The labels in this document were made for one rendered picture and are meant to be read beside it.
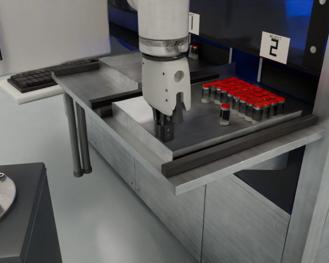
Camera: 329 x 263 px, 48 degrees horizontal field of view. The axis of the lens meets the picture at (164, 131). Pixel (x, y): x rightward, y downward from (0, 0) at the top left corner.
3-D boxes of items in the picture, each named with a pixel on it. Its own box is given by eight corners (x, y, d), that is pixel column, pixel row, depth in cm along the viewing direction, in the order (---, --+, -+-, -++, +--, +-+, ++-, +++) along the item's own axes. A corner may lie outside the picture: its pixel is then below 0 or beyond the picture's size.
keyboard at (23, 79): (105, 60, 151) (105, 54, 150) (125, 68, 141) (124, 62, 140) (7, 82, 128) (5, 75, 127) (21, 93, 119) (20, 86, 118)
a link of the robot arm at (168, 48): (200, 36, 60) (199, 54, 62) (171, 26, 67) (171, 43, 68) (156, 44, 56) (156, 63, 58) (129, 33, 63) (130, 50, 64)
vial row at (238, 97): (213, 97, 96) (214, 81, 94) (263, 123, 82) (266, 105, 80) (206, 99, 95) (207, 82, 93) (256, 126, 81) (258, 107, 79)
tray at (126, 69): (186, 53, 133) (186, 43, 132) (234, 73, 114) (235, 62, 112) (99, 69, 117) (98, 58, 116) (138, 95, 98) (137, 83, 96)
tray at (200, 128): (224, 88, 102) (225, 76, 101) (299, 124, 83) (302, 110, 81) (112, 116, 87) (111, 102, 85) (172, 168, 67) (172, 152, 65)
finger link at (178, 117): (190, 115, 62) (176, 125, 67) (174, 74, 63) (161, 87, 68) (185, 117, 62) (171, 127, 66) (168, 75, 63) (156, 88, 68)
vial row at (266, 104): (220, 96, 97) (221, 79, 95) (270, 121, 83) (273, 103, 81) (213, 97, 96) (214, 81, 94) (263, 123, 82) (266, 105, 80)
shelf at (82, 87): (178, 55, 138) (178, 50, 137) (347, 128, 86) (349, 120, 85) (51, 78, 115) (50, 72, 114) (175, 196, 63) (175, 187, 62)
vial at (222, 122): (224, 120, 84) (225, 103, 82) (231, 124, 82) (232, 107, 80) (216, 123, 83) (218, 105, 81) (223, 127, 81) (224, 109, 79)
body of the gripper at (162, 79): (199, 50, 61) (197, 111, 66) (166, 37, 68) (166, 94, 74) (160, 57, 57) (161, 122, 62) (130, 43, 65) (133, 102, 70)
